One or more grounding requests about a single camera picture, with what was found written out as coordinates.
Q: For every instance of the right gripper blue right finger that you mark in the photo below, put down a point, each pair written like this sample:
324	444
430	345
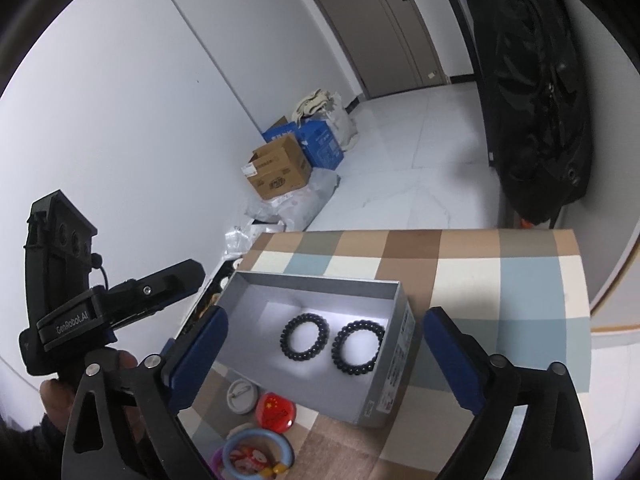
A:
460	358

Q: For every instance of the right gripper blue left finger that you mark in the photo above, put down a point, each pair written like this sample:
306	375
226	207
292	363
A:
191	357

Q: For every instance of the white round badge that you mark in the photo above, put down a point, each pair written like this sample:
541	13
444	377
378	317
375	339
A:
242	396

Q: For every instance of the red China badge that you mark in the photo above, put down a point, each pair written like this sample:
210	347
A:
275	413

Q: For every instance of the checkered cloth mat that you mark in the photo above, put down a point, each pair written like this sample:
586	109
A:
522	294

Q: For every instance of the grey cardboard box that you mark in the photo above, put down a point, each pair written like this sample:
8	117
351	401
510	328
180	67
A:
338	346

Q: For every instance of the grey plastic parcel bag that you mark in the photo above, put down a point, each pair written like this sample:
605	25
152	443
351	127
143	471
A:
297	209

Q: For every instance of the brown cardboard box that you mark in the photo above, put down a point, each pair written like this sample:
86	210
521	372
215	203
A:
277	168

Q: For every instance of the blue cardboard box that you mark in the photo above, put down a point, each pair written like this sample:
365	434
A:
315	138

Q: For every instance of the black large bag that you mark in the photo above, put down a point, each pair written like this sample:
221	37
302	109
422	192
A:
538	103

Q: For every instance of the white tote bag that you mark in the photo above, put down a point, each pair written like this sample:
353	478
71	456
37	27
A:
328	107

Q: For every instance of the grey door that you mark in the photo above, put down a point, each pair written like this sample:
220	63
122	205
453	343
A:
387	44

